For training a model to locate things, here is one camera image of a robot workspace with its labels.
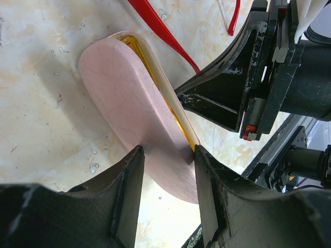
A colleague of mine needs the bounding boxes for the red sunglasses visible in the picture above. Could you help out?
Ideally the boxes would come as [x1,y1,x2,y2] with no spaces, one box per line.
[128,0,242,73]

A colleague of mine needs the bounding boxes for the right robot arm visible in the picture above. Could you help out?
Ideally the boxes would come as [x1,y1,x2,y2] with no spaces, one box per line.
[175,1,330,141]

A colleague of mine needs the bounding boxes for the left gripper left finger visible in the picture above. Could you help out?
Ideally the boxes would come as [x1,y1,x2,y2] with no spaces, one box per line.
[1,145,145,247]

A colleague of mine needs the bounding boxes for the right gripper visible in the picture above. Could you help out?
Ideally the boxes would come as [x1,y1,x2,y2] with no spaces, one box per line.
[175,1,303,141]

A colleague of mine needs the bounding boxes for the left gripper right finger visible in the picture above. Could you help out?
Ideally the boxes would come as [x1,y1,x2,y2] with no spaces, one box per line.
[194,145,330,247]

